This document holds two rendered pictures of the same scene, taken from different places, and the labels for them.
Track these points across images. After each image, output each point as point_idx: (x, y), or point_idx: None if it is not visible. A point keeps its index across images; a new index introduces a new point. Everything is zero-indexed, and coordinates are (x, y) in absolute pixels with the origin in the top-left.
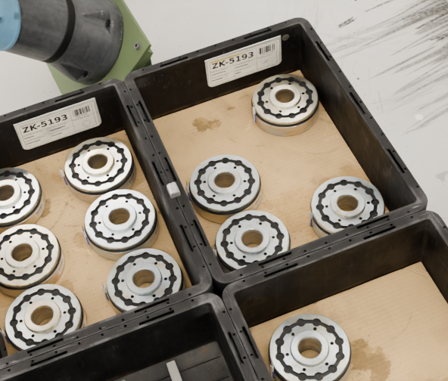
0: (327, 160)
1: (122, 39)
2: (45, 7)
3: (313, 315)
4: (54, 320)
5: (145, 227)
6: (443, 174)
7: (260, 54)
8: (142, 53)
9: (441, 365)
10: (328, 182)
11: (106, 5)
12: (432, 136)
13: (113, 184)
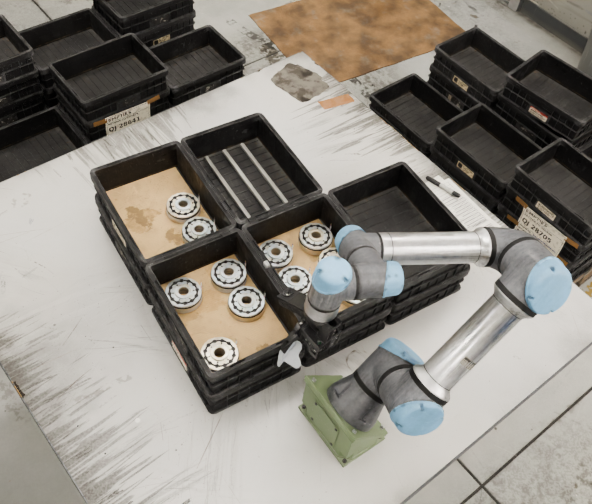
0: (194, 329)
1: (326, 392)
2: (369, 362)
3: None
4: (310, 232)
5: (281, 275)
6: (127, 379)
7: None
8: (309, 375)
9: (143, 237)
10: (193, 302)
11: (341, 401)
12: (130, 406)
13: None
